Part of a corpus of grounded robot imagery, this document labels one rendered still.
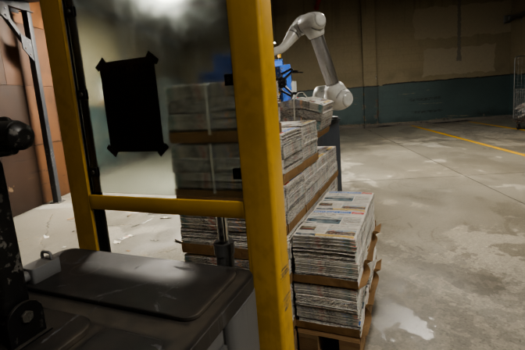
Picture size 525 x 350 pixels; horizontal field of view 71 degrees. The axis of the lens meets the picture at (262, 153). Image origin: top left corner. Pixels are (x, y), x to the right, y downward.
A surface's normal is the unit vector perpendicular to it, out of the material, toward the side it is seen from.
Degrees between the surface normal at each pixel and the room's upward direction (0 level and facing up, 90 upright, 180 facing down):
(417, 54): 90
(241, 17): 90
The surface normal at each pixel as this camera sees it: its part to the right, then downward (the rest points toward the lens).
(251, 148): -0.38, 0.17
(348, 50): -0.08, 0.16
